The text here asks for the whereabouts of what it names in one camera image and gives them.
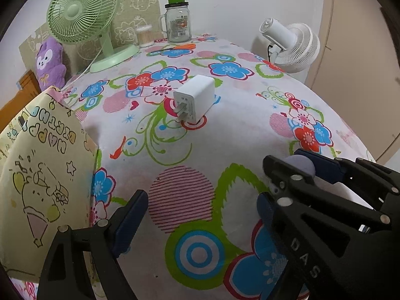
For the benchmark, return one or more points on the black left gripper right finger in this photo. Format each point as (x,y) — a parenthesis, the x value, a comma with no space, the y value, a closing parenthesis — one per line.
(285,235)

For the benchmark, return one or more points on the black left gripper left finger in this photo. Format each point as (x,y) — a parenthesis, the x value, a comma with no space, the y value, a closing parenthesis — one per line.
(64,274)

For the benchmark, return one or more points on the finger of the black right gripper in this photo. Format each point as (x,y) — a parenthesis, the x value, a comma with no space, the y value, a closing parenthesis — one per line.
(353,173)
(289,182)

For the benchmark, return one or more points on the lavender round device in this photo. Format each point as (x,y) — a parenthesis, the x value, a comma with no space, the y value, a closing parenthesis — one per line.
(302,163)

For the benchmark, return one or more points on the white cube charger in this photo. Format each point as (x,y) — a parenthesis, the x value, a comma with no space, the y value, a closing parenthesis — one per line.
(194,98)

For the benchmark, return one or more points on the yellow cartoon fabric storage box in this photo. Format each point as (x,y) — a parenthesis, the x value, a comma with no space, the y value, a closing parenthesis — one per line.
(47,166)

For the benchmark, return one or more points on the floral tablecloth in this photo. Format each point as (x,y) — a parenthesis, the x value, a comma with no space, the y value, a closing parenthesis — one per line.
(201,236)

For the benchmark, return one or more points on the white clip fan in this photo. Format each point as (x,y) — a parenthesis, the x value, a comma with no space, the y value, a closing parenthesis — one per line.
(293,48)

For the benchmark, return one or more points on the wooden chair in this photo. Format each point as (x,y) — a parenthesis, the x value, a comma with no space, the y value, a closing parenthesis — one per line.
(29,90)

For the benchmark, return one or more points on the glass mason jar mug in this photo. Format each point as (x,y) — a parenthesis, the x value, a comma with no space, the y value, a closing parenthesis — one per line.
(175,23)

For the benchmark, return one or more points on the cotton swab container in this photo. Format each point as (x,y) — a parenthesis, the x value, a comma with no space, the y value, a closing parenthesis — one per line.
(145,36)

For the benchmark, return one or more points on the purple plush toy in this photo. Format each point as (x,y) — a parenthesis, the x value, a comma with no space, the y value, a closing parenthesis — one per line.
(50,70)

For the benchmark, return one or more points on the beige cartoon board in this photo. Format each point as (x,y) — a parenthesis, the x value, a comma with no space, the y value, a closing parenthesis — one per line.
(130,15)

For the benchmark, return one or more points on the green desk fan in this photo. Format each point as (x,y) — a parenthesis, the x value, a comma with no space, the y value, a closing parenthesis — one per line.
(77,21)

